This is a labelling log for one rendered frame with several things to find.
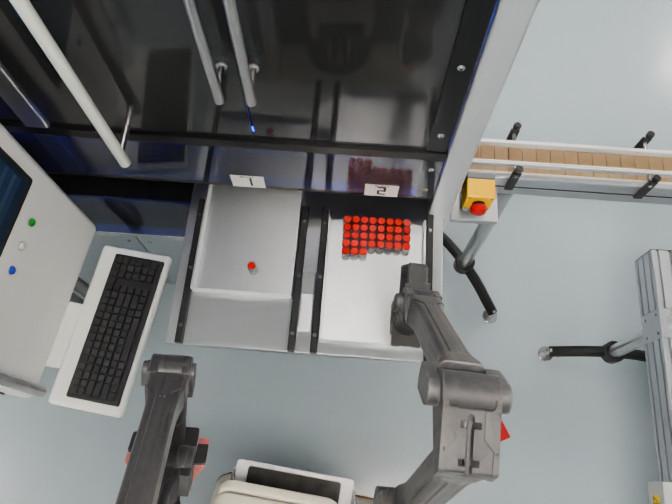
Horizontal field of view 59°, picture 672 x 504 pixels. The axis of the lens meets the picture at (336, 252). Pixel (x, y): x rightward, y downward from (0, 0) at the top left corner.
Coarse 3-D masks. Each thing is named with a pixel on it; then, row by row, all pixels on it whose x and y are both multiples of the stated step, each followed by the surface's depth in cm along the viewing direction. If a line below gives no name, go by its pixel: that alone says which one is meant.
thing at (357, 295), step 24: (336, 240) 161; (336, 264) 158; (360, 264) 158; (384, 264) 158; (336, 288) 156; (360, 288) 156; (384, 288) 156; (336, 312) 154; (360, 312) 154; (384, 312) 154; (336, 336) 151; (360, 336) 151; (384, 336) 151
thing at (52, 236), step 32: (0, 128) 121; (0, 160) 122; (32, 160) 134; (0, 192) 124; (32, 192) 136; (64, 192) 151; (0, 224) 126; (32, 224) 137; (64, 224) 152; (0, 256) 128; (32, 256) 141; (64, 256) 155; (0, 288) 131; (32, 288) 143; (64, 288) 158; (0, 320) 133; (32, 320) 146; (0, 352) 135; (32, 352) 148
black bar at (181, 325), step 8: (200, 200) 163; (200, 208) 162; (200, 216) 161; (200, 224) 161; (192, 240) 159; (192, 248) 158; (192, 256) 157; (192, 264) 156; (192, 272) 156; (184, 288) 154; (184, 296) 153; (184, 304) 152; (184, 312) 152; (184, 320) 151; (184, 328) 151; (176, 336) 149
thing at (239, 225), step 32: (224, 192) 166; (256, 192) 166; (288, 192) 166; (224, 224) 163; (256, 224) 163; (288, 224) 163; (224, 256) 159; (256, 256) 159; (288, 256) 159; (192, 288) 153; (224, 288) 152; (256, 288) 156; (288, 288) 156
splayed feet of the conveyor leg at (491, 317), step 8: (448, 240) 244; (448, 248) 243; (456, 248) 241; (456, 256) 239; (456, 264) 238; (472, 264) 237; (464, 272) 239; (472, 272) 237; (472, 280) 237; (480, 280) 237; (480, 288) 236; (480, 296) 237; (488, 296) 237; (488, 304) 237; (488, 312) 238; (488, 320) 242
